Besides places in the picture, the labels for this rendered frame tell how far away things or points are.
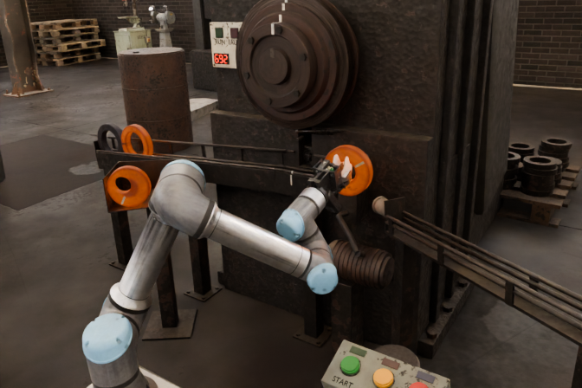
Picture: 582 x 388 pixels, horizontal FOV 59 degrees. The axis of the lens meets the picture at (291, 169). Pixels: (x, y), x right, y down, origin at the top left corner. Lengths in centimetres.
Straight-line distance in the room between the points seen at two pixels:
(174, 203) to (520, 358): 154
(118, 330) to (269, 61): 95
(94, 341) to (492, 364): 145
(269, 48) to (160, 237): 76
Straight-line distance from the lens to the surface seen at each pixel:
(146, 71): 458
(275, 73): 174
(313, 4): 175
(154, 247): 137
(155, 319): 242
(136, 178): 200
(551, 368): 226
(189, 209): 118
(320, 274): 125
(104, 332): 139
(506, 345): 231
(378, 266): 170
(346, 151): 155
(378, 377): 114
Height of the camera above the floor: 136
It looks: 19 degrees down
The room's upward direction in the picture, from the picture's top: 2 degrees counter-clockwise
